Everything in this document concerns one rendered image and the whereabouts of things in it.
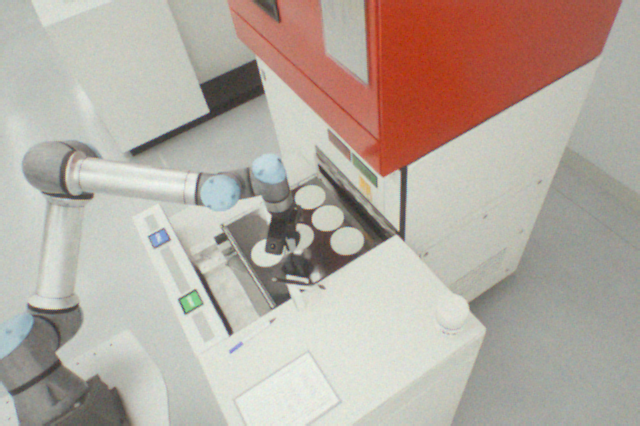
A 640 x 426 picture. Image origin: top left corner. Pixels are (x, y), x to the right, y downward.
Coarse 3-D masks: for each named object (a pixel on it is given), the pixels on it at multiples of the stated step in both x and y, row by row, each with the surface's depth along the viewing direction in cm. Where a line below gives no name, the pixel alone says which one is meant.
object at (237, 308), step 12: (216, 252) 145; (216, 276) 139; (228, 276) 139; (216, 288) 137; (228, 288) 136; (240, 288) 136; (228, 300) 134; (240, 300) 133; (228, 312) 131; (240, 312) 131; (252, 312) 130
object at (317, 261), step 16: (240, 224) 148; (256, 224) 147; (304, 224) 145; (352, 224) 143; (240, 240) 144; (256, 240) 143; (320, 240) 140; (368, 240) 138; (288, 256) 138; (304, 256) 138; (320, 256) 137; (336, 256) 136; (352, 256) 135; (256, 272) 136; (272, 272) 135; (288, 272) 135; (304, 272) 134; (320, 272) 134; (272, 288) 132; (288, 288) 131
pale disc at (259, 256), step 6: (264, 240) 143; (258, 246) 142; (264, 246) 142; (252, 252) 141; (258, 252) 140; (264, 252) 140; (282, 252) 139; (252, 258) 139; (258, 258) 139; (264, 258) 139; (270, 258) 139; (276, 258) 138; (258, 264) 138; (264, 264) 137; (270, 264) 137
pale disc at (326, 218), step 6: (318, 210) 148; (324, 210) 147; (330, 210) 147; (336, 210) 147; (318, 216) 146; (324, 216) 146; (330, 216) 146; (336, 216) 145; (342, 216) 145; (318, 222) 145; (324, 222) 144; (330, 222) 144; (336, 222) 144; (342, 222) 144; (318, 228) 143; (324, 228) 143; (330, 228) 143; (336, 228) 142
